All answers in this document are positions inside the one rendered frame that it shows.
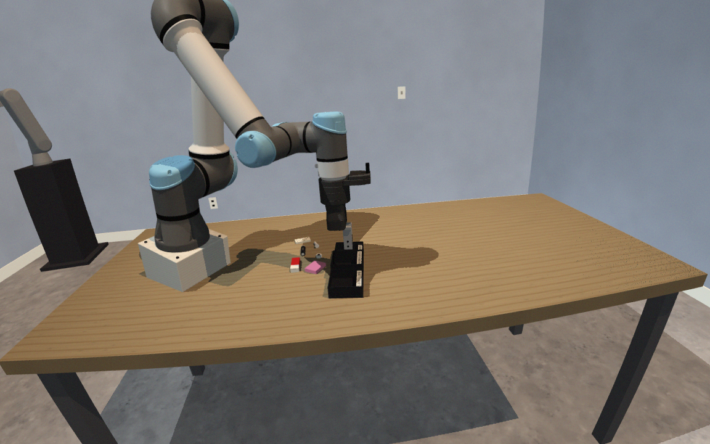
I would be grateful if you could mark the red and white eraser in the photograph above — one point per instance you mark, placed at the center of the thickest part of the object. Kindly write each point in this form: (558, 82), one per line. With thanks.
(295, 265)

